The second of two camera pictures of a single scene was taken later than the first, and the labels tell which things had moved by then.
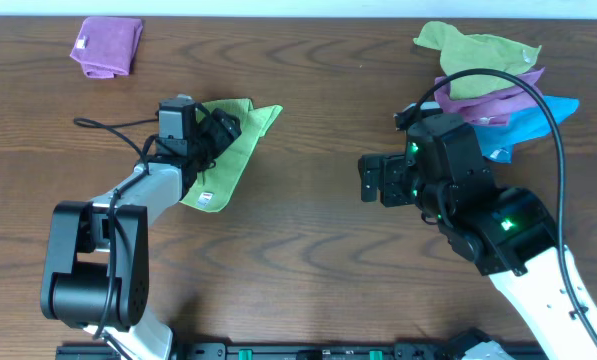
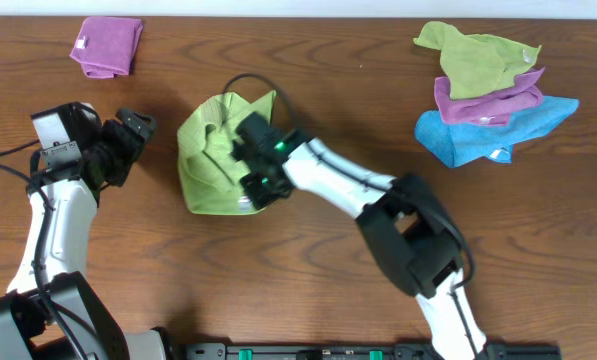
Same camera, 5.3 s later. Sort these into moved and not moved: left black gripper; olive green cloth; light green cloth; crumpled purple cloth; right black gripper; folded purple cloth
Moved: left black gripper; right black gripper; light green cloth
Not moved: olive green cloth; folded purple cloth; crumpled purple cloth
